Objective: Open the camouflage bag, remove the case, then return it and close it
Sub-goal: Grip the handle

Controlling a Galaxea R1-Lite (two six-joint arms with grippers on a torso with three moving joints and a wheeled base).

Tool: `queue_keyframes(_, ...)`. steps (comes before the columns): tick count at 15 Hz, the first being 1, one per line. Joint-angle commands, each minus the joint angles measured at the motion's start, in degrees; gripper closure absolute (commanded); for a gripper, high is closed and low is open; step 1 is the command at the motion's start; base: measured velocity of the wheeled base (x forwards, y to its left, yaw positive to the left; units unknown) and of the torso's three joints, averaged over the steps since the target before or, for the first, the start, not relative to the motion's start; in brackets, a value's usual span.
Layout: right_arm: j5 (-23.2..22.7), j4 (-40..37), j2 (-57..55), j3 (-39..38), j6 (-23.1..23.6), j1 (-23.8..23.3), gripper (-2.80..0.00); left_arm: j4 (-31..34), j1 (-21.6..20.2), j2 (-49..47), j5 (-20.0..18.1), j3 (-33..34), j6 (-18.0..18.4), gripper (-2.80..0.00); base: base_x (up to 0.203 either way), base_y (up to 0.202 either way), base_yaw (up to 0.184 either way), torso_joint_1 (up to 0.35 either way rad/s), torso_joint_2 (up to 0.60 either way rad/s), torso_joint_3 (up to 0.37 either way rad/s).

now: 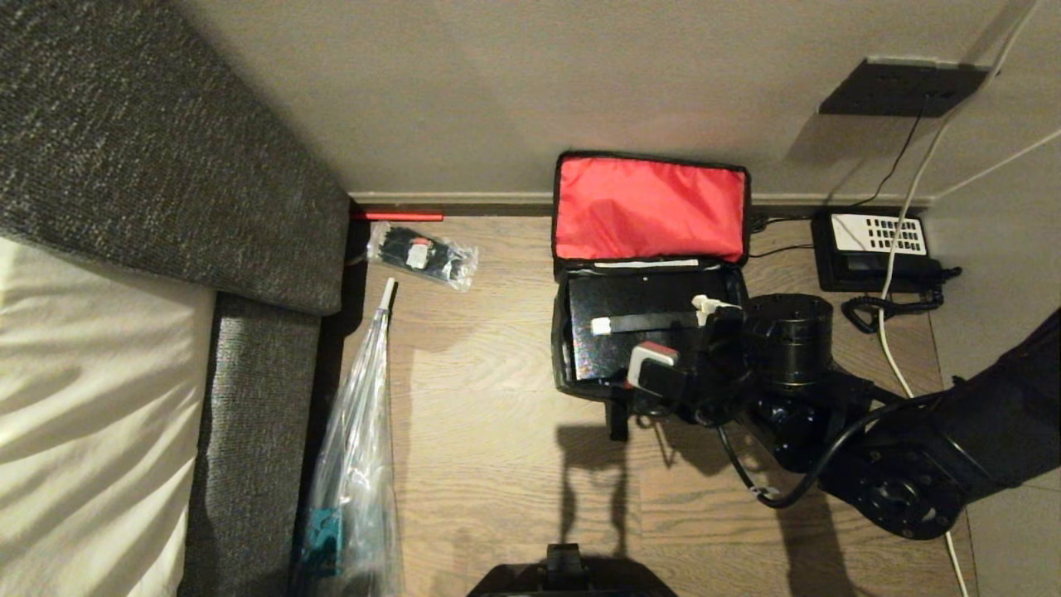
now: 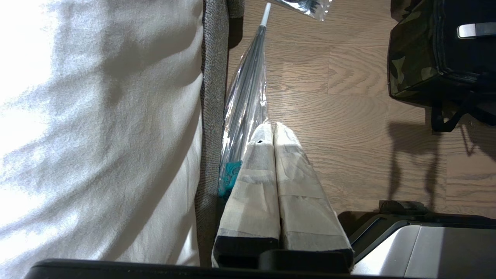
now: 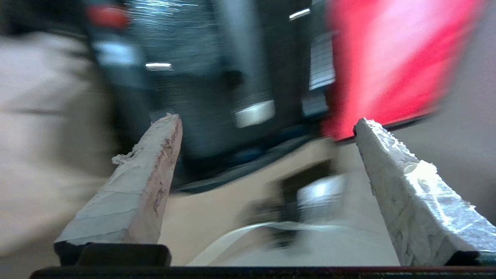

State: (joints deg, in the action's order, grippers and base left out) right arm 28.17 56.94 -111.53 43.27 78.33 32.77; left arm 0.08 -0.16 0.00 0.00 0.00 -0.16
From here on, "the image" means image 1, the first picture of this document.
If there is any white bedding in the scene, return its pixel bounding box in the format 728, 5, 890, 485
0, 236, 218, 597

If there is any white cable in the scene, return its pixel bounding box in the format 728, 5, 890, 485
927, 127, 1061, 201
876, 0, 1041, 597

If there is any teal item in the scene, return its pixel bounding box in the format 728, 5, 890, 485
300, 506, 346, 579

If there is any long clear plastic bag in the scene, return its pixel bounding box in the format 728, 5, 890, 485
292, 278, 405, 597

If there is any black case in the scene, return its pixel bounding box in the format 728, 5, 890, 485
567, 272, 741, 384

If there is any coiled black phone cord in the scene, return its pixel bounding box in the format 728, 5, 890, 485
841, 265, 964, 335

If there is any clear packet with black items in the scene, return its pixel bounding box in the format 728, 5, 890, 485
366, 221, 481, 292

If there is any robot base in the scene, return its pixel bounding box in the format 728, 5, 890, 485
466, 543, 677, 597

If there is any black desk telephone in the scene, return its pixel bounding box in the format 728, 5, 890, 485
810, 209, 947, 294

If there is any red lined bag lid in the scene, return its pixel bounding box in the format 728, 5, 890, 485
552, 150, 753, 269

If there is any thin black power cable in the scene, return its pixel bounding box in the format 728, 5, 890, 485
749, 91, 936, 260

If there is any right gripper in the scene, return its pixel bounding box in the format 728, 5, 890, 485
590, 307, 752, 420

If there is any black wall socket plate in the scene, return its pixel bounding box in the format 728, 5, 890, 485
818, 56, 992, 119

